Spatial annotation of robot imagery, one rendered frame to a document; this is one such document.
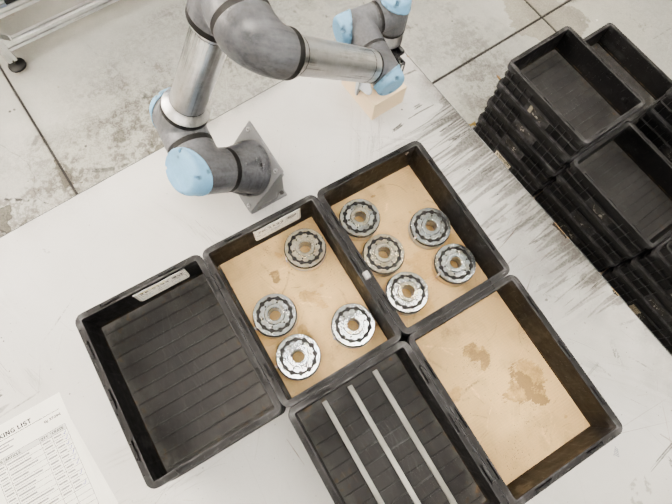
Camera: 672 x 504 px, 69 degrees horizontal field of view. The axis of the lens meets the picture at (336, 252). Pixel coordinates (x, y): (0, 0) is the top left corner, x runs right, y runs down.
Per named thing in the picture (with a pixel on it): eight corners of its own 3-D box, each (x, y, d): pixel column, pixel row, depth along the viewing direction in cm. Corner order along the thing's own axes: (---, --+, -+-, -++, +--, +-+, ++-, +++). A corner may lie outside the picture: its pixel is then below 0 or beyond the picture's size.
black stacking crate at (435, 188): (314, 211, 128) (315, 193, 118) (408, 161, 134) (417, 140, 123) (396, 343, 119) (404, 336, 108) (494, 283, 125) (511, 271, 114)
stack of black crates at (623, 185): (530, 200, 206) (571, 161, 174) (581, 164, 212) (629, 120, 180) (597, 275, 197) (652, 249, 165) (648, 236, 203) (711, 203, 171)
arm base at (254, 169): (226, 173, 141) (197, 176, 133) (244, 128, 133) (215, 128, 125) (257, 207, 135) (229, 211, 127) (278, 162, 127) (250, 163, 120)
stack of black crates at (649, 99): (535, 88, 224) (560, 53, 202) (582, 58, 230) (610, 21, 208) (597, 152, 215) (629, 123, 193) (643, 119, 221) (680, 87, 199)
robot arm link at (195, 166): (220, 202, 129) (175, 207, 119) (199, 158, 131) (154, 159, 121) (245, 178, 122) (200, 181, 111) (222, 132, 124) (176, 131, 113)
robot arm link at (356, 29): (353, 47, 112) (394, 31, 114) (331, 7, 114) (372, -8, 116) (348, 67, 120) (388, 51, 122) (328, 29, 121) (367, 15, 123)
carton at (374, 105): (341, 83, 154) (342, 67, 147) (371, 65, 157) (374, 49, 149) (371, 120, 150) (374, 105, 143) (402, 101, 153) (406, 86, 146)
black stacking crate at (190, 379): (96, 326, 117) (74, 318, 106) (209, 267, 123) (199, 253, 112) (167, 483, 107) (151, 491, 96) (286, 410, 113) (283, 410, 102)
